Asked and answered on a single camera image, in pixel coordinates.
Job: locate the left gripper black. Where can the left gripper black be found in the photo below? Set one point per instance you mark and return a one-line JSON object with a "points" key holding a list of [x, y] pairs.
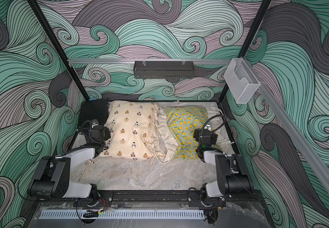
{"points": [[106, 134]]}

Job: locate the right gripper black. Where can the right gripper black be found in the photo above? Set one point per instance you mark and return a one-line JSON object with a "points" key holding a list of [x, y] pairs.
{"points": [[197, 134]]}

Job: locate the green lemon print pillow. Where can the green lemon print pillow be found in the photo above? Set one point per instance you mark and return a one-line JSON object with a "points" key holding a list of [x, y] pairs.
{"points": [[177, 127]]}

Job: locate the cream animal print pillow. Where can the cream animal print pillow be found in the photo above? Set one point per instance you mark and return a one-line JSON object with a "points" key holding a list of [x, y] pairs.
{"points": [[133, 127]]}

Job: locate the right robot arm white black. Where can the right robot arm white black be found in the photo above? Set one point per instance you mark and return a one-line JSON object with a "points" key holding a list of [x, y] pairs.
{"points": [[232, 175]]}

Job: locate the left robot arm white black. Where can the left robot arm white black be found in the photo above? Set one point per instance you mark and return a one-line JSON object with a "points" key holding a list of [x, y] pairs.
{"points": [[51, 179]]}

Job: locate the black case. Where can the black case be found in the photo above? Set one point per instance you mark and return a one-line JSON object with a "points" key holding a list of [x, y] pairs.
{"points": [[93, 110]]}

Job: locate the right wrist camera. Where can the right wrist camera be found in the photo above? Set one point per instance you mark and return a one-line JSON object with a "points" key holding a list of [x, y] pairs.
{"points": [[208, 126]]}

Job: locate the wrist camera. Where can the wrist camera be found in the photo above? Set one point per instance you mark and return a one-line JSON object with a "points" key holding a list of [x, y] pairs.
{"points": [[208, 126], [94, 123]]}

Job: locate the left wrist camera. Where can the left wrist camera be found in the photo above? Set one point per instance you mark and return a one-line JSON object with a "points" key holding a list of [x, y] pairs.
{"points": [[94, 123]]}

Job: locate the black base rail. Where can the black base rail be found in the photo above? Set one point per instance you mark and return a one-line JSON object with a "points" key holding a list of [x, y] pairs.
{"points": [[191, 198]]}

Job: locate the clear acrylic wall bin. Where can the clear acrylic wall bin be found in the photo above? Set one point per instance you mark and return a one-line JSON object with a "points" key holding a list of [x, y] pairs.
{"points": [[241, 80]]}

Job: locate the black wall tray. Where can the black wall tray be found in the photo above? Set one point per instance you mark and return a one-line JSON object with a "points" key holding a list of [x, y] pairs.
{"points": [[164, 69]]}

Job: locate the white slotted cable duct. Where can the white slotted cable duct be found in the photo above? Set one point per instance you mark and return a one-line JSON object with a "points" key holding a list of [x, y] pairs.
{"points": [[123, 214]]}

